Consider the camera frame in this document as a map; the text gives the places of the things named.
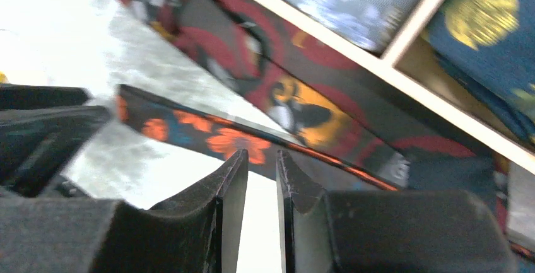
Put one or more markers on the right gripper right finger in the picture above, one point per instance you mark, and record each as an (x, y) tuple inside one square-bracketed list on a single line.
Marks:
[(384, 231)]

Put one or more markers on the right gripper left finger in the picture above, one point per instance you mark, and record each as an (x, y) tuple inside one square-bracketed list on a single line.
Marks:
[(196, 230)]

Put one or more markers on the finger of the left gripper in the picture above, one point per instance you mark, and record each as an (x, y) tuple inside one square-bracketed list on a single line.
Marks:
[(42, 128)]

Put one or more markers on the orange floral dark tie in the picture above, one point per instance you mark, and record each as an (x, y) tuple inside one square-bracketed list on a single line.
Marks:
[(163, 120)]

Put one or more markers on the red patterned dark tie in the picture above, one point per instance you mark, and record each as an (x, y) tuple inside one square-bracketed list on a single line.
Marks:
[(326, 101)]

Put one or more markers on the wooden compartment tray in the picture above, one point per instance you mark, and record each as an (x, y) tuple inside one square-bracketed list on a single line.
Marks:
[(387, 67)]

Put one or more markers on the rolled blue yellow tie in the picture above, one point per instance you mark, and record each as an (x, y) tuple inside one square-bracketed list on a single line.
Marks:
[(488, 46)]

